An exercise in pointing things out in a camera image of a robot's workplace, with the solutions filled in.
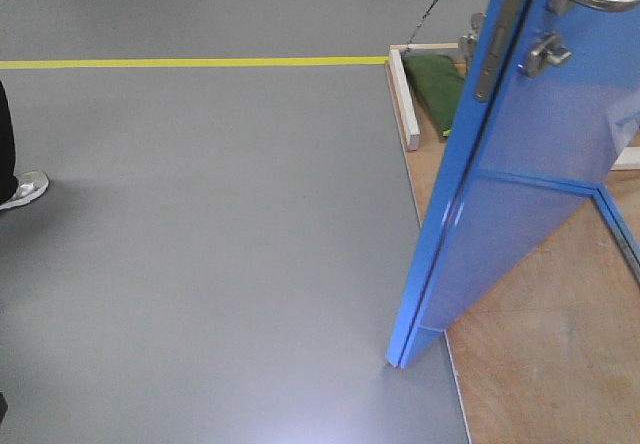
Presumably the white sneaker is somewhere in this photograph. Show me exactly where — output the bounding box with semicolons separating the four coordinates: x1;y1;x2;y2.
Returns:
1;170;50;211

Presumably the white wooden stop beam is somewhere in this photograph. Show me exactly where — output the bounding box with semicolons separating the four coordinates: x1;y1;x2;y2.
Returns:
387;46;421;152

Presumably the grey door latch plate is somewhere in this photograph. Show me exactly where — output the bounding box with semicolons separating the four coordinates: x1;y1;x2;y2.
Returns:
474;0;524;102

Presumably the black trouser leg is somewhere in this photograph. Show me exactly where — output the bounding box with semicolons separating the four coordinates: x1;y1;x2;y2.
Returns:
0;86;18;204

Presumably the green sandbag left of pair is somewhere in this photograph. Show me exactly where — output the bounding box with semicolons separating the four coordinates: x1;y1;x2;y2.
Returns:
403;53;465;138

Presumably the silver outer door handle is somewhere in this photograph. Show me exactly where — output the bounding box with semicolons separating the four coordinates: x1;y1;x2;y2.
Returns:
458;12;486;67

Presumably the dark tension cord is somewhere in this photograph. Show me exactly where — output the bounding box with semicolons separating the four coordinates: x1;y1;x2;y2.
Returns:
407;0;460;48

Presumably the white diagonal wooden brace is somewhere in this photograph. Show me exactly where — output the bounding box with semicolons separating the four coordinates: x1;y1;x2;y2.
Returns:
611;147;640;171

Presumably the blue door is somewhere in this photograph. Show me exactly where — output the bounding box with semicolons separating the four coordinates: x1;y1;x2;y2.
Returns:
387;0;639;367

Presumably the silver door thumb turn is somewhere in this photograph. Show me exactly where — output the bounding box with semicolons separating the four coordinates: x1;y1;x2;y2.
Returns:
520;31;573;78

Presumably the black robot part left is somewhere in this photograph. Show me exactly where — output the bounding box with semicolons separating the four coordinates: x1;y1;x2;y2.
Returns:
0;392;8;424

